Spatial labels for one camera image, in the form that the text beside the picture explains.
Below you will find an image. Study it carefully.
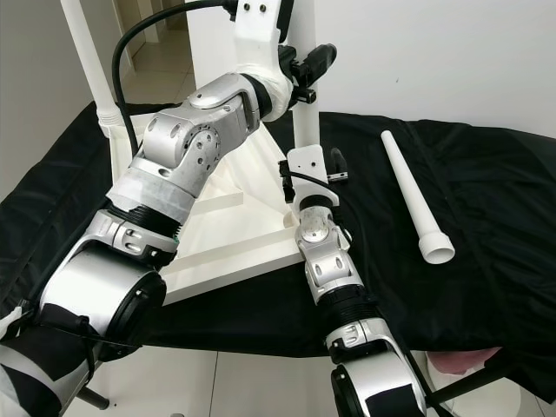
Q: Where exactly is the large pink towel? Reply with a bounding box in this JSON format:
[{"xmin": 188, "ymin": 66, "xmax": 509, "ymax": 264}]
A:
[{"xmin": 430, "ymin": 347, "xmax": 505, "ymax": 374}]

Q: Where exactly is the white plastic table leg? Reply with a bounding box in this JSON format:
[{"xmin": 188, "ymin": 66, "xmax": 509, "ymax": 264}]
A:
[
  {"xmin": 381, "ymin": 129, "xmax": 456, "ymax": 264},
  {"xmin": 285, "ymin": 0, "xmax": 319, "ymax": 153},
  {"xmin": 59, "ymin": 0, "xmax": 127, "ymax": 140}
]

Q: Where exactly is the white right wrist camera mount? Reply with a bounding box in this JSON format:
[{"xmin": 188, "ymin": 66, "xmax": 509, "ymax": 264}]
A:
[{"xmin": 285, "ymin": 145, "xmax": 340, "ymax": 209}]

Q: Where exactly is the white plastic table top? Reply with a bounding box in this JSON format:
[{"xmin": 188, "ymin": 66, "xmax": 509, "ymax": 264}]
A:
[{"xmin": 100, "ymin": 104, "xmax": 318, "ymax": 305}]

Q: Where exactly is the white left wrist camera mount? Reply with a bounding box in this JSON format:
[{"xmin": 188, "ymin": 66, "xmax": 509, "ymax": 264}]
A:
[{"xmin": 230, "ymin": 0, "xmax": 295, "ymax": 105}]

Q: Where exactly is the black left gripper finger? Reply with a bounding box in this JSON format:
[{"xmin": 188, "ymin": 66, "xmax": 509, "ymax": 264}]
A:
[{"xmin": 300, "ymin": 43, "xmax": 337, "ymax": 84}]

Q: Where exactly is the black metal table leg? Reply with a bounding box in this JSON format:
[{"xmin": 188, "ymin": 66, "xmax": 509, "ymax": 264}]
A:
[
  {"xmin": 426, "ymin": 365, "xmax": 513, "ymax": 405},
  {"xmin": 78, "ymin": 389, "xmax": 114, "ymax": 411}
]

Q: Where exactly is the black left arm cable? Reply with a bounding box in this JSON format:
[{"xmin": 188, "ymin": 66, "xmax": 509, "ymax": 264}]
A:
[{"xmin": 111, "ymin": 0, "xmax": 237, "ymax": 162}]

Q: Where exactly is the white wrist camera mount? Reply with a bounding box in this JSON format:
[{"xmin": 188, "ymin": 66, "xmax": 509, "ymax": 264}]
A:
[
  {"xmin": 285, "ymin": 145, "xmax": 340, "ymax": 209},
  {"xmin": 230, "ymin": 0, "xmax": 295, "ymax": 105}
]

